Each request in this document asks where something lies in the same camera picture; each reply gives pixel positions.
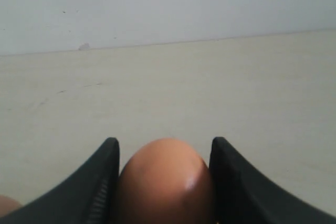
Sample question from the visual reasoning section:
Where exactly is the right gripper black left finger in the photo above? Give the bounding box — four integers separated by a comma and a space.
1, 137, 120, 223

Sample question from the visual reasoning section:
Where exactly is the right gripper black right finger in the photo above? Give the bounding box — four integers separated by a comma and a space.
209, 137, 335, 224

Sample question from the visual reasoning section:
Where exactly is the brown egg corner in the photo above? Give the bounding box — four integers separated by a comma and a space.
111, 138, 216, 223

